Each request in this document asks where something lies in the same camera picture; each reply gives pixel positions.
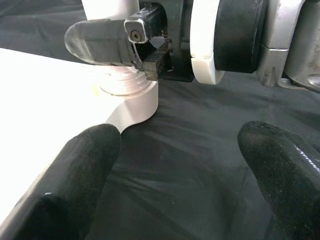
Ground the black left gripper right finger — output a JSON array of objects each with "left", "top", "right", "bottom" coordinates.
[{"left": 237, "top": 120, "right": 320, "bottom": 240}]

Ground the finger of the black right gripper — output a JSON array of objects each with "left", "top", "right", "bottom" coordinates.
[{"left": 63, "top": 18, "right": 128, "bottom": 68}]

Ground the white plastic table leg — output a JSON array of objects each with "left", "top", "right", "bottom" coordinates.
[{"left": 81, "top": 0, "right": 150, "bottom": 97}]

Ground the black table cloth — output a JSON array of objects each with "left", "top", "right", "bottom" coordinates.
[{"left": 0, "top": 0, "right": 320, "bottom": 240}]

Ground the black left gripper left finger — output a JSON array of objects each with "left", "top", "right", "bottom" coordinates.
[{"left": 7, "top": 122, "right": 123, "bottom": 240}]

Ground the white plastic table top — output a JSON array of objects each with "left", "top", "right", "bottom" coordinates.
[{"left": 0, "top": 47, "right": 160, "bottom": 240}]

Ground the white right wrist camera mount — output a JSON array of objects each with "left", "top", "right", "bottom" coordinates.
[{"left": 189, "top": 0, "right": 226, "bottom": 85}]

